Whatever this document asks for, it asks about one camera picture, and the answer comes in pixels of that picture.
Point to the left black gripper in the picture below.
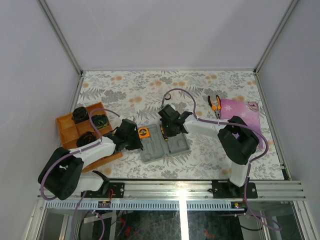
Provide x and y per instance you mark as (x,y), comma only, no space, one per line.
(139,145)

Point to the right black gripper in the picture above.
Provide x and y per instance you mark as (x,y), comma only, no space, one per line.
(166,133)

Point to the orange tape measure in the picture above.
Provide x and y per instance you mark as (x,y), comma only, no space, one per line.
(143,132)

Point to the yellow black screwdriver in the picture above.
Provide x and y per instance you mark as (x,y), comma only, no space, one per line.
(164,133)

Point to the grey plastic tool case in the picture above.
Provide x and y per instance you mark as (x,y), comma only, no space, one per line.
(156,148)

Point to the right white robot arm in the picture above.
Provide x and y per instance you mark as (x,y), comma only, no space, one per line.
(238,141)

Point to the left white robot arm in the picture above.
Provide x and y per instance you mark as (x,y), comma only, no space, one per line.
(63,174)

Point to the black orange rolled belt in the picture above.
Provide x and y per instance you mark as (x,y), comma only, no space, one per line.
(85,139)

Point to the orange black pliers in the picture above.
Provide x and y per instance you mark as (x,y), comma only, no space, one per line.
(216,108)

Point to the orange wooden divided tray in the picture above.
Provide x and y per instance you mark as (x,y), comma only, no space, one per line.
(82,126)

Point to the purple folded cloth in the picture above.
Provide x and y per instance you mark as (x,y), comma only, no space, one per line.
(248,111)

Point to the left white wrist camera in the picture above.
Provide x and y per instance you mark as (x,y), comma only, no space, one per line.
(131,118)

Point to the aluminium front rail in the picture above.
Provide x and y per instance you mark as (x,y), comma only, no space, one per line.
(267,190)

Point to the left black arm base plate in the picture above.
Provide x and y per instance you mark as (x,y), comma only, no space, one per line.
(113,190)

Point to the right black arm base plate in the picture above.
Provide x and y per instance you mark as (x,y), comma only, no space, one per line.
(224,189)

